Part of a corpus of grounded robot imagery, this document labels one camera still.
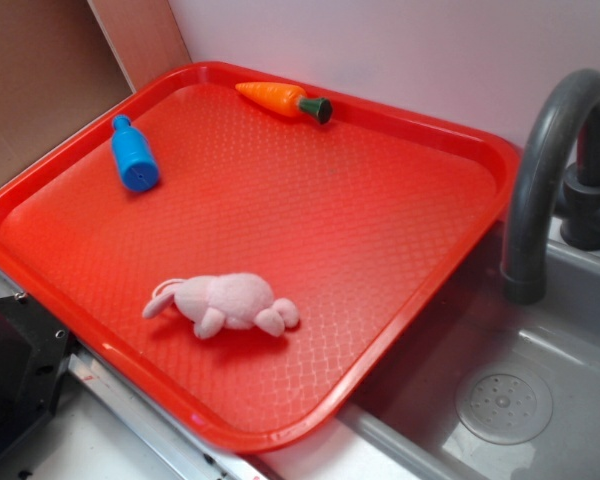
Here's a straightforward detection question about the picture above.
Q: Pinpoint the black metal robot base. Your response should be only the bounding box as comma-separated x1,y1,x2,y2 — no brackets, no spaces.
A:
0,295,74,461

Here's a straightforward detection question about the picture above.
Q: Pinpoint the blue toy bottle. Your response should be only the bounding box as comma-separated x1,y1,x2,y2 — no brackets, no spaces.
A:
111,115,160,192

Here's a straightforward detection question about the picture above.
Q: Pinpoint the red plastic tray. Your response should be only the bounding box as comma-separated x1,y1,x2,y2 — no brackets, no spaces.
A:
0,62,519,453

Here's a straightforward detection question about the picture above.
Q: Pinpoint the pink plush bunny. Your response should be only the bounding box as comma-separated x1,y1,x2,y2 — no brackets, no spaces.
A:
142,273,300,340

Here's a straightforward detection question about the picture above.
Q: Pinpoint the orange toy carrot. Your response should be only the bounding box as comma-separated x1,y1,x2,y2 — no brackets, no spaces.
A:
235,82,333,125

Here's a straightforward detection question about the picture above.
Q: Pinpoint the grey toy sink basin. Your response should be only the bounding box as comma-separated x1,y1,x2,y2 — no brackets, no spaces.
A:
339,227,600,479

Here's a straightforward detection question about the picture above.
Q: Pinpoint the grey toy faucet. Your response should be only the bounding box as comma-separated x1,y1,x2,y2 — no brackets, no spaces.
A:
501,69,600,304

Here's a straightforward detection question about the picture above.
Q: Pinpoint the brown cardboard panel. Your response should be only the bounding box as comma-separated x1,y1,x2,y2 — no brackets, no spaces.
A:
0,1,190,187

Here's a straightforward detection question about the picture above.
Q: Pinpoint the silver aluminium rail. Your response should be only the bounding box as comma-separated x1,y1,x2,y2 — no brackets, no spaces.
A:
0,252,261,480

